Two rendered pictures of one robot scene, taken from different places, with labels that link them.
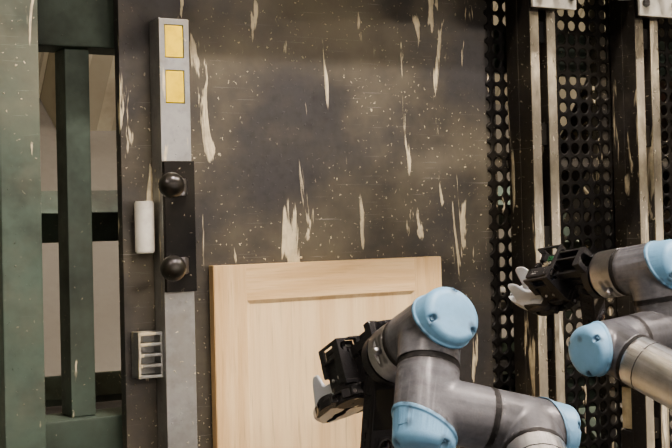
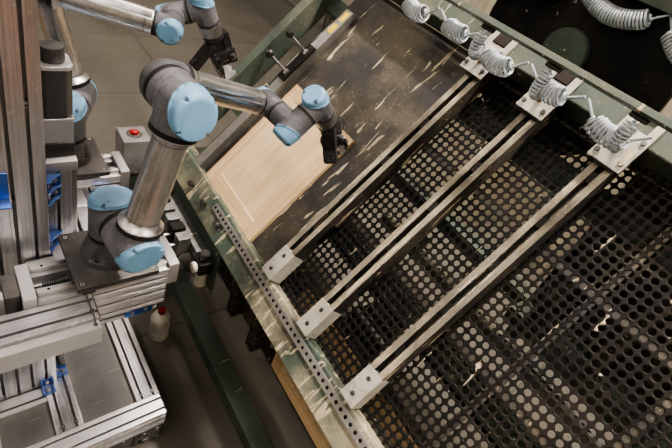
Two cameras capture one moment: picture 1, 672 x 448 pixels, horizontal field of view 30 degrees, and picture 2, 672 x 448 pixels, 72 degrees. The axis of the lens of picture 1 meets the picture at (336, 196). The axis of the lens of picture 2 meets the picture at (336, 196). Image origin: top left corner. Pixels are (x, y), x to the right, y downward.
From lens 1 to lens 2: 238 cm
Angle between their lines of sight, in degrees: 64
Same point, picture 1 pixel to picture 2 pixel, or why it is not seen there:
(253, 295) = (296, 100)
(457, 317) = not seen: outside the picture
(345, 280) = not seen: hidden behind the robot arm
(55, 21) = (336, 8)
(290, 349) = not seen: hidden behind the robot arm
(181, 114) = (326, 36)
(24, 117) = (295, 12)
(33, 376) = (239, 70)
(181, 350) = not seen: hidden behind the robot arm
